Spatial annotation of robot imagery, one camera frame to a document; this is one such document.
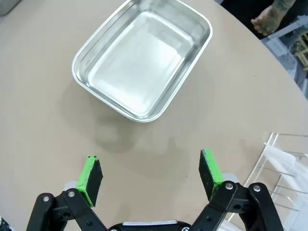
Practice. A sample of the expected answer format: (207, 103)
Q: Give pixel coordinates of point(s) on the steel container with ribbed base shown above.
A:
(142, 67)

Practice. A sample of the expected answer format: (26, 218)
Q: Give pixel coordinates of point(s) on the wooden slatted frame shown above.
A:
(303, 53)

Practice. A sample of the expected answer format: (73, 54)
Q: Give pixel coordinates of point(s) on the translucent plastic crate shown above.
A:
(281, 48)

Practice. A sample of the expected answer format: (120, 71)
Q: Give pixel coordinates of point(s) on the person in black t-shirt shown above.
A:
(240, 9)

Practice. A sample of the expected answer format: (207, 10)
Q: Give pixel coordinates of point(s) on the person's tattooed right forearm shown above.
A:
(279, 9)

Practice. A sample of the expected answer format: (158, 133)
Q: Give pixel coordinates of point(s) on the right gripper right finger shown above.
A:
(211, 173)

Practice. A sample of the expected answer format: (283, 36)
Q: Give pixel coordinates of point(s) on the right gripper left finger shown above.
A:
(91, 187)

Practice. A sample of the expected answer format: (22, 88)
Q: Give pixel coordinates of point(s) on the person's tattooed right hand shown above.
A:
(263, 24)

